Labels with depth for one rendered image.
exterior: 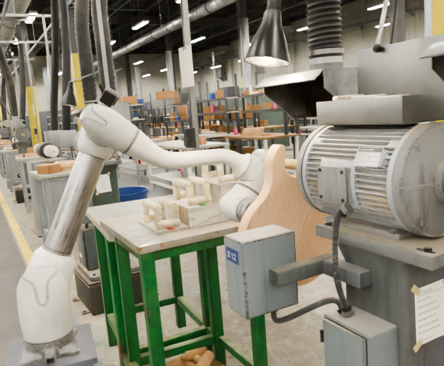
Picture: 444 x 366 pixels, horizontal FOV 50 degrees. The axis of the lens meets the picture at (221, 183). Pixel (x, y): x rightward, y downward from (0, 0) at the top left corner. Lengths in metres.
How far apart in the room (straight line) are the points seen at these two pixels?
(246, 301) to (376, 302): 0.31
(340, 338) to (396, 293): 0.17
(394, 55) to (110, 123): 0.88
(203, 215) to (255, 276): 0.96
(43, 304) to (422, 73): 1.26
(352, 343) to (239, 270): 0.31
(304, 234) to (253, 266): 0.37
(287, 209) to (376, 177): 0.43
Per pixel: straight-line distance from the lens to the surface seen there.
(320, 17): 1.45
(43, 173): 5.33
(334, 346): 1.21
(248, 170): 1.73
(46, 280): 1.61
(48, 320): 1.63
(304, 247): 1.51
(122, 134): 1.58
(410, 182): 1.04
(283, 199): 1.43
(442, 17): 2.22
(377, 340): 1.14
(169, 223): 2.07
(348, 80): 1.40
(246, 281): 1.17
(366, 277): 1.17
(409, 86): 1.26
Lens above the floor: 1.44
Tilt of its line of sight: 9 degrees down
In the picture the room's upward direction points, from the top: 5 degrees counter-clockwise
